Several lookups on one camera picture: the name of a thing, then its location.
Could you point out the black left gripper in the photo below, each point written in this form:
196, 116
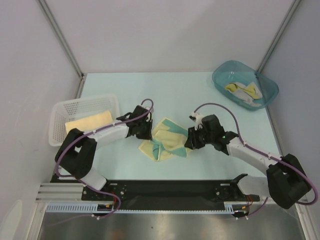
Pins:
148, 135

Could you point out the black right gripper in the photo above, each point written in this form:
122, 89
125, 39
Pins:
193, 140

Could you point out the green towel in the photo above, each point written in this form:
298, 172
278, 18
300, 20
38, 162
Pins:
168, 140

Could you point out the yellow face towel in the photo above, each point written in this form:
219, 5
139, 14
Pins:
90, 123

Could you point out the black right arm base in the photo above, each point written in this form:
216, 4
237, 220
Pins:
229, 191

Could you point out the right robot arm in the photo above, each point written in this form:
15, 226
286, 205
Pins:
284, 179

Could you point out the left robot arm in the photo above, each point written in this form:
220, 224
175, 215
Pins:
77, 152

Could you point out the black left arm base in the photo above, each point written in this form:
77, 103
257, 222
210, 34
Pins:
110, 187

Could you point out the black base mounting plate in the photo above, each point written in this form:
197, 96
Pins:
116, 202

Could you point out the grey yellow towel in basin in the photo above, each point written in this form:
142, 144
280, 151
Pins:
246, 93

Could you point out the teal plastic basin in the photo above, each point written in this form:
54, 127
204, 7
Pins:
235, 71

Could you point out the white perforated plastic basket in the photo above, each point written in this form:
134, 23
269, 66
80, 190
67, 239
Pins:
75, 109

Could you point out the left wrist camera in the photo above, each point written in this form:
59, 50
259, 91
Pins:
149, 117

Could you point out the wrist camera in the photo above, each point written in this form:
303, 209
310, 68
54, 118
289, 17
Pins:
197, 117
149, 117

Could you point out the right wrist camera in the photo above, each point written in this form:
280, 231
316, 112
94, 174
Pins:
197, 117

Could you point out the light blue cable duct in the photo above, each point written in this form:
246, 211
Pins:
104, 208

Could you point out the aluminium front frame rail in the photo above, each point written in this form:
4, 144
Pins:
160, 190

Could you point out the left rear aluminium post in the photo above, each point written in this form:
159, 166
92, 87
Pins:
45, 8

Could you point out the aluminium post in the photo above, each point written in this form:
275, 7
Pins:
279, 34
45, 8

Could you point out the right rear aluminium post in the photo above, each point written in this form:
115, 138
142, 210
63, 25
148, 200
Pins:
279, 34

